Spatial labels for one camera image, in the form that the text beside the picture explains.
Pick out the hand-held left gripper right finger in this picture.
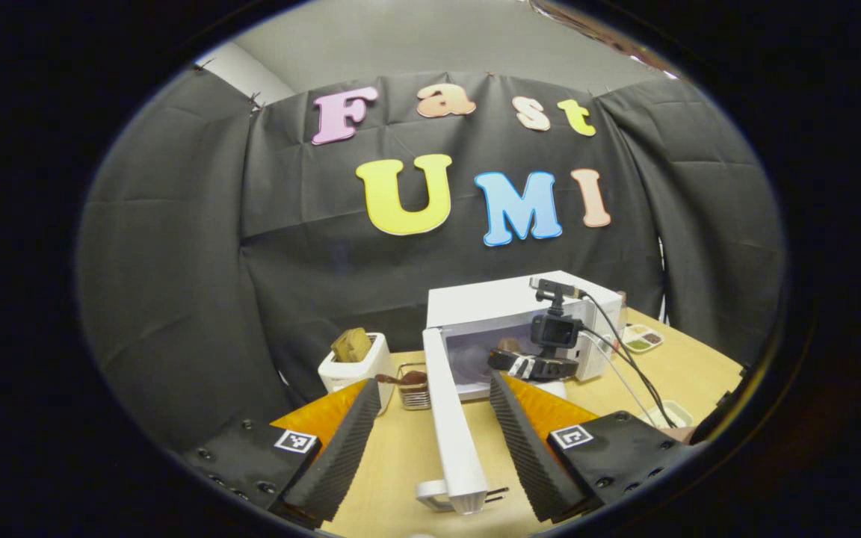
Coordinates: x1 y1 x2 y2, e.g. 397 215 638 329
488 373 701 524

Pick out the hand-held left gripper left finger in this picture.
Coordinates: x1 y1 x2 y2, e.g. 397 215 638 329
176 378 383 523

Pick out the white microwave oven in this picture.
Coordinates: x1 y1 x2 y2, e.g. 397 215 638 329
415 270 626 516

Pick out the white divided condiment dish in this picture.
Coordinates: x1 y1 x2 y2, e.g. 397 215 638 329
619 323 666 354

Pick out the white toaster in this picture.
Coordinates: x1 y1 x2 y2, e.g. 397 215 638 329
317 332 396 412

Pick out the small glass jar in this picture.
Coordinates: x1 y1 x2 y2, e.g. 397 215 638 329
398 362 433 412

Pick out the brown wooden spoon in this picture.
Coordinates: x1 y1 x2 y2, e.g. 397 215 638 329
374 371 430 389

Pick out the brown toast slice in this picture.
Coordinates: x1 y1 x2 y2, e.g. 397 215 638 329
330 327 374 364

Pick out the pale green square plate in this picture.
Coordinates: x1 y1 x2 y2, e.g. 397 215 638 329
638 400 695 432

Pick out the black backdrop cloth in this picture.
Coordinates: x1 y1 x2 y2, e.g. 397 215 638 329
78 66 784 453

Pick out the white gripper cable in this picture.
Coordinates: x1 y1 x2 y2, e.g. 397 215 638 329
586 332 657 421

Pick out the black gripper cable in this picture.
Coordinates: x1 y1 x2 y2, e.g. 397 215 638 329
577 289 679 409

